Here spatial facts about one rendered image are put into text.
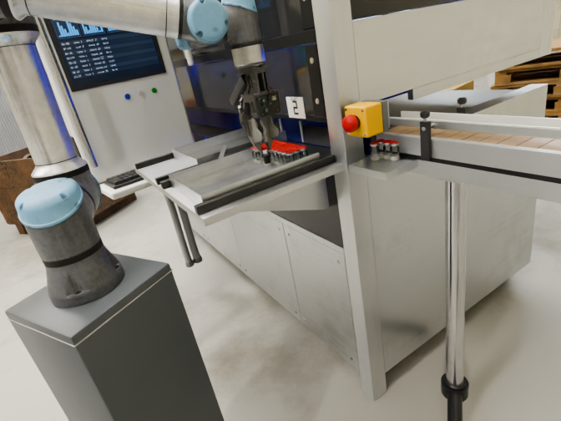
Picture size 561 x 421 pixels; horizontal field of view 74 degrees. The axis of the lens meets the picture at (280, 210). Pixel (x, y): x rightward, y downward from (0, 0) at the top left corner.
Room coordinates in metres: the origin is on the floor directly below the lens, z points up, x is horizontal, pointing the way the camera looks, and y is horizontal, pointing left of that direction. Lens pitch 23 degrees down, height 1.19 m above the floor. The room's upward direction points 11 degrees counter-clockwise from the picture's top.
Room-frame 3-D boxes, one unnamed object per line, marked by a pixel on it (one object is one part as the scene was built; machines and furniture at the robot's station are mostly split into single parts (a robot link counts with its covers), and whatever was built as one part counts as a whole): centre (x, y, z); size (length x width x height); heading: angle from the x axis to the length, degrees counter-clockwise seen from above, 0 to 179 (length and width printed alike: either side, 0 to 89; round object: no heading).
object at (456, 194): (0.84, -0.43, 0.46); 0.09 x 0.09 x 0.77; 28
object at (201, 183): (1.00, 0.08, 0.90); 0.34 x 0.26 x 0.04; 118
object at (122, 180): (1.57, 0.48, 0.82); 0.40 x 0.14 x 0.02; 126
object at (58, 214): (0.73, 0.44, 0.96); 0.13 x 0.12 x 0.14; 13
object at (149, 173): (1.17, 0.12, 0.87); 0.70 x 0.48 x 0.02; 28
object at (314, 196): (0.95, 0.01, 0.80); 0.34 x 0.03 x 0.13; 118
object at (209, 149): (1.36, 0.14, 0.90); 0.34 x 0.26 x 0.04; 118
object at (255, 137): (0.95, 0.02, 0.99); 0.06 x 0.03 x 0.09; 28
